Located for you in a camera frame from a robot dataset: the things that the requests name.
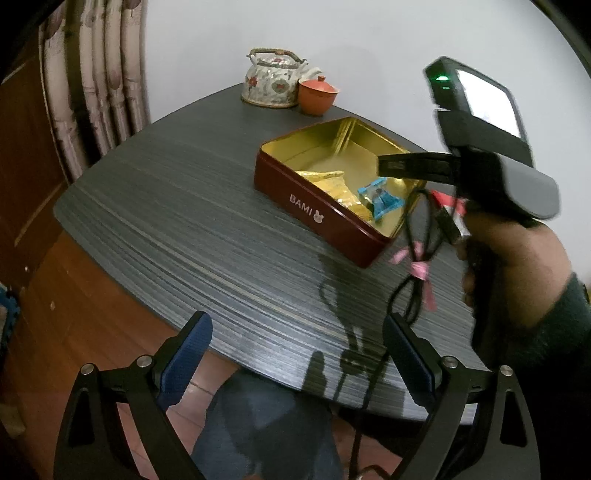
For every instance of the person's right hand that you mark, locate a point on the person's right hand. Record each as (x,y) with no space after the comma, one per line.
(531,267)

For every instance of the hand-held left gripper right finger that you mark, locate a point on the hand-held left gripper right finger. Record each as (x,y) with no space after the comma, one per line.
(408,355)

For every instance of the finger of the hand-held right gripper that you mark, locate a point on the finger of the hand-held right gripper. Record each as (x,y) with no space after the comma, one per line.
(406,165)

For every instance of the blue snack packet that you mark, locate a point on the blue snack packet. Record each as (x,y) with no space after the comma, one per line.
(383,201)

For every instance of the gold foil snack packet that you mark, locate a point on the gold foil snack packet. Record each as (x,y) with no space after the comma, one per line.
(337,191)

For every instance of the red lidded clay cup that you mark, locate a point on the red lidded clay cup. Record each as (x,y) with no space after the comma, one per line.
(316,97)

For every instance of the blue patterned object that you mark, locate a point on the blue patterned object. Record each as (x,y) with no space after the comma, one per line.
(7,318)

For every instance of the floral ceramic teapot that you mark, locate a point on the floral ceramic teapot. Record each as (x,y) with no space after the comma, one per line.
(272,85)

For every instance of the person's leg in jeans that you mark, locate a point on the person's leg in jeans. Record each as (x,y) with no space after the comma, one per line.
(263,429)

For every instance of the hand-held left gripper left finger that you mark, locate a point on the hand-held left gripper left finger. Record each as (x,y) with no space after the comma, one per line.
(184,364)

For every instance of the red tin box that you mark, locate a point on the red tin box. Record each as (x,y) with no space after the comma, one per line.
(300,203)

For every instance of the person's right forearm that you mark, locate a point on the person's right forearm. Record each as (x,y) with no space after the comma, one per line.
(554,355)

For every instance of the pink ribbon tie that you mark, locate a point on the pink ribbon tie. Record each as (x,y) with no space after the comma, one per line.
(420,270)

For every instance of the patterned curtain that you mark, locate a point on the patterned curtain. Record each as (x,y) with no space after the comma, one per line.
(92,92)

